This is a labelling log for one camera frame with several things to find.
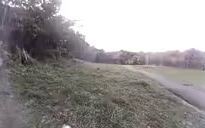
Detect open grass field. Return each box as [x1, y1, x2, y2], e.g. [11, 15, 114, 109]
[145, 64, 205, 95]

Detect clump of dark trees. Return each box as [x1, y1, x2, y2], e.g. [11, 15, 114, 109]
[0, 0, 102, 66]

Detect row of bushes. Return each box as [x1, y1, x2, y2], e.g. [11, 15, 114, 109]
[95, 47, 205, 70]

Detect grey asphalt path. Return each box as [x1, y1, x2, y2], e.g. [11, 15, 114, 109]
[121, 64, 205, 120]

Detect grass verge by trees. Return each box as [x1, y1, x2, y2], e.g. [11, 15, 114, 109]
[3, 58, 205, 128]

